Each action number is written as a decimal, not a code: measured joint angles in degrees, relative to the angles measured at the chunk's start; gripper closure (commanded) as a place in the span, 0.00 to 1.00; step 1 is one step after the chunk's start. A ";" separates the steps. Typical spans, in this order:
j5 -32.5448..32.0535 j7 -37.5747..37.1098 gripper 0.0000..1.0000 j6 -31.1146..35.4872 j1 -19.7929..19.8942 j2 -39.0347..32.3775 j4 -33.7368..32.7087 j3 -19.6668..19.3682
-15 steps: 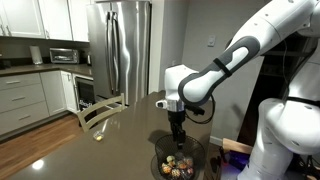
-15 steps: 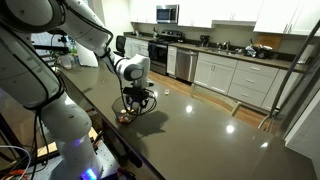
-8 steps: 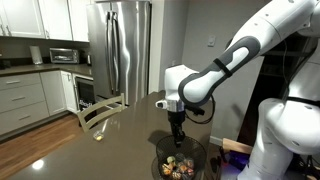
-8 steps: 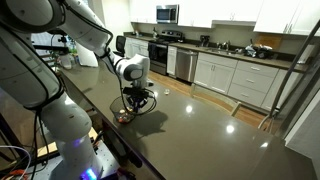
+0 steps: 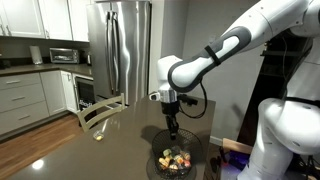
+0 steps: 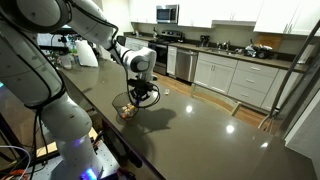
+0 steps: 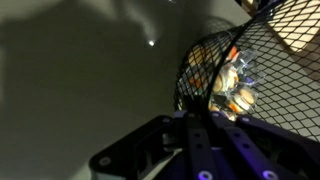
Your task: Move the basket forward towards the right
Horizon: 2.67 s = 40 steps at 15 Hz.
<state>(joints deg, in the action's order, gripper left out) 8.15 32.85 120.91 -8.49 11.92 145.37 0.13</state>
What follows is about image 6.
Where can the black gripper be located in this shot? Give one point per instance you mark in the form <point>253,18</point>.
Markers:
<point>141,88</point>

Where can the robot base platform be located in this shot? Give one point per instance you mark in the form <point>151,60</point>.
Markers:
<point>106,163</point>

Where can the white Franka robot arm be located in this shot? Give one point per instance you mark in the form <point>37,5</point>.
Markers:
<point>26,70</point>

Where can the small glass with yellow item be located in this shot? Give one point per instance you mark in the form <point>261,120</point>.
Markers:
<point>167,91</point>

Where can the black and steel stove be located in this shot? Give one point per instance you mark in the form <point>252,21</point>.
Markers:
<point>161,50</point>

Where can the stainless steel dishwasher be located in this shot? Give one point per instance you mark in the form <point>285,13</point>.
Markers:
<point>186,65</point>

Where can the dark glass bottle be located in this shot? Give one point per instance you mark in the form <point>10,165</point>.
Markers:
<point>154,32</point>

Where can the white paper bag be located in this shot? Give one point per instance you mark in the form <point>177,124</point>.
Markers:
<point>86,53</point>

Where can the black coffee maker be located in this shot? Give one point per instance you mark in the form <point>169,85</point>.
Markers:
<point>204,40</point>

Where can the clear plastic bottle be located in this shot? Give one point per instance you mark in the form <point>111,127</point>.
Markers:
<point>66,61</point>

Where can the stainless steel microwave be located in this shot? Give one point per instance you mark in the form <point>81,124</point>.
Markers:
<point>167,13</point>

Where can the white lower kitchen cabinets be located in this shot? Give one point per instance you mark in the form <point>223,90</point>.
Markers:
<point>233,75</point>

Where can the white kitchen cabinets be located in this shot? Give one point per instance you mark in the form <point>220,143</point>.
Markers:
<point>286,15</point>
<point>233,75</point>
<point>196,13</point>

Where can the chrome sink faucet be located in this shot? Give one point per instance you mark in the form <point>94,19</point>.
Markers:
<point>224,46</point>

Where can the dark kitchen countertop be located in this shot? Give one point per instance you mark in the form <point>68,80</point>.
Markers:
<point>233,56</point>

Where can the white upper kitchen cabinets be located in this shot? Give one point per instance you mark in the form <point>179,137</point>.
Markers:
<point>196,13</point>
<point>286,15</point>

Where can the dish rack with dishes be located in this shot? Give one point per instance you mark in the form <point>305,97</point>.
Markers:
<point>258,50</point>

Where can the wooden cutting board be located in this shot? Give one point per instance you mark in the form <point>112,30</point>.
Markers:
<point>269,40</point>

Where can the stainless steel refrigerator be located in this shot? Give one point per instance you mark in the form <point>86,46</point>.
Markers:
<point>306,86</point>

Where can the white paper towel roll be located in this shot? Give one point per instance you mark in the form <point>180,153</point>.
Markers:
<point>306,54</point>

